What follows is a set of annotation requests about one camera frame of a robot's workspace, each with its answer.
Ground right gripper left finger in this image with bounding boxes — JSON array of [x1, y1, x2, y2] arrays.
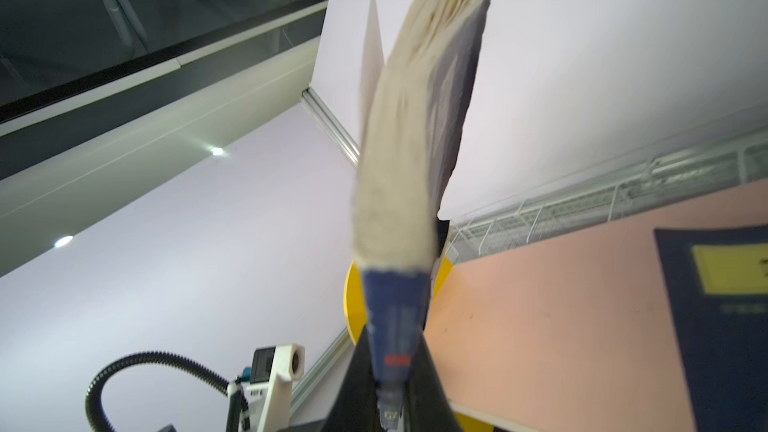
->
[[321, 331, 381, 432]]

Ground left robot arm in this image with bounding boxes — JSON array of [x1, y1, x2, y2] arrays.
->
[[84, 351, 254, 431]]

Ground navy book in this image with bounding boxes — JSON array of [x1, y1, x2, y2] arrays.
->
[[353, 0, 492, 390], [654, 225, 767, 431]]

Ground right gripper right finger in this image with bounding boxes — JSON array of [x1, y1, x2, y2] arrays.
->
[[404, 334, 462, 432]]

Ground yellow bookshelf pink blue shelves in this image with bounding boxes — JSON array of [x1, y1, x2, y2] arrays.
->
[[343, 178, 768, 432]]

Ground white wire rack basket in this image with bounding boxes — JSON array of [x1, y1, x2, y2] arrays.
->
[[445, 128, 767, 264]]

